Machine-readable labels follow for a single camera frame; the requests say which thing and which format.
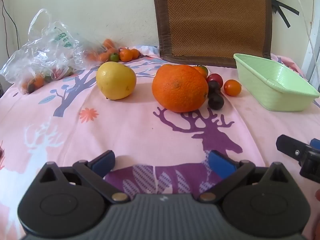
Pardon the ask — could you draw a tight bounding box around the thin black cable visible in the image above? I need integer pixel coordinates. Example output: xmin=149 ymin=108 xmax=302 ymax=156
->
xmin=0 ymin=0 xmax=20 ymax=58

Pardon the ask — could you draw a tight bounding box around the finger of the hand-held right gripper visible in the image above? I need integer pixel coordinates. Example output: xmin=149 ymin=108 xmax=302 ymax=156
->
xmin=276 ymin=134 xmax=320 ymax=178

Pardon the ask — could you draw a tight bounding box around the small orange fruit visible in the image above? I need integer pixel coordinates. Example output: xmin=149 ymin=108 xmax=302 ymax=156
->
xmin=33 ymin=76 xmax=45 ymax=89

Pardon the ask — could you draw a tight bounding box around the light green plastic basket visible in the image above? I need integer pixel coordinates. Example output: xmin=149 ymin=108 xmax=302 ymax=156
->
xmin=233 ymin=53 xmax=320 ymax=112

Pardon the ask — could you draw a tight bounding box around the large orange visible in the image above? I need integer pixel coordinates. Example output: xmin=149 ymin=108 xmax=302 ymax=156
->
xmin=152 ymin=64 xmax=209 ymax=113

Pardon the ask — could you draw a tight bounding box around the pile of small mandarins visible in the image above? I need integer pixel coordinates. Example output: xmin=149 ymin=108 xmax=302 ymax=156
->
xmin=85 ymin=39 xmax=140 ymax=63

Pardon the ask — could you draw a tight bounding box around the dark purple cherry tomato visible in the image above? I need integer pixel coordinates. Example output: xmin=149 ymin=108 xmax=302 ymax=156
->
xmin=207 ymin=80 xmax=222 ymax=95
xmin=208 ymin=92 xmax=225 ymax=110

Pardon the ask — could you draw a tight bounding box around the brown woven seat mat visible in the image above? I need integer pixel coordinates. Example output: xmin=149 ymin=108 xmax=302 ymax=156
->
xmin=151 ymin=0 xmax=273 ymax=68

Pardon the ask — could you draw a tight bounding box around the black strap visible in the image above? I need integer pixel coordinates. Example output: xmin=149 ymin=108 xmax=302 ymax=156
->
xmin=272 ymin=0 xmax=300 ymax=28

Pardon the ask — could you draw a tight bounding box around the clear plastic bag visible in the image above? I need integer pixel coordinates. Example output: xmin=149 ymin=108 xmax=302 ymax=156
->
xmin=0 ymin=9 xmax=118 ymax=95

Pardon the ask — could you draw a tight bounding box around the small mandarin with green patch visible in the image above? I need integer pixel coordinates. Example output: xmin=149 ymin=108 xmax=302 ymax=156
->
xmin=194 ymin=65 xmax=209 ymax=79

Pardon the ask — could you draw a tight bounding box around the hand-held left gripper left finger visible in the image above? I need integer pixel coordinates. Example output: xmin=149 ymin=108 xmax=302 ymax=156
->
xmin=37 ymin=150 xmax=130 ymax=204

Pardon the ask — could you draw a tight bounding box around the orange cherry tomato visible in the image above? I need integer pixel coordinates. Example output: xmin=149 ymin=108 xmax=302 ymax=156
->
xmin=223 ymin=79 xmax=242 ymax=97

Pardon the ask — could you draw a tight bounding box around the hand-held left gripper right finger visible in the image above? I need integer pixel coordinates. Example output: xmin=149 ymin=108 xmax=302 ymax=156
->
xmin=197 ymin=150 xmax=288 ymax=203

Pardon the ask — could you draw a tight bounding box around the yellow pomelo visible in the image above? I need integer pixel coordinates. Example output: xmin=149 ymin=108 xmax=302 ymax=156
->
xmin=96 ymin=61 xmax=137 ymax=100

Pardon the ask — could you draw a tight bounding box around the pink deer printed bed sheet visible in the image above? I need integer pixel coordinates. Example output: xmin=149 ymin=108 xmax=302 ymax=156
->
xmin=0 ymin=45 xmax=320 ymax=240

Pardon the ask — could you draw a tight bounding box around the red cherry tomato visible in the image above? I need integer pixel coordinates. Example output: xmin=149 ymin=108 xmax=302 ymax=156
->
xmin=206 ymin=73 xmax=224 ymax=87

